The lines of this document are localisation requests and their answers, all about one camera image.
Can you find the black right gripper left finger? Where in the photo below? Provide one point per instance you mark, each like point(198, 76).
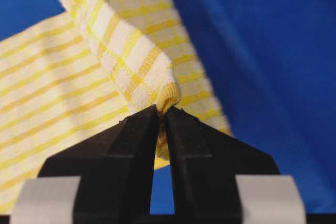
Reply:
point(106, 178)

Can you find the blue table cloth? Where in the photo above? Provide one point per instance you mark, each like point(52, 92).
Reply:
point(271, 64)

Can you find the yellow checked towel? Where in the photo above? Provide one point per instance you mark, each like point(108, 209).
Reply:
point(76, 74)

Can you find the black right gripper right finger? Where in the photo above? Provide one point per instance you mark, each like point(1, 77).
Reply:
point(219, 179)

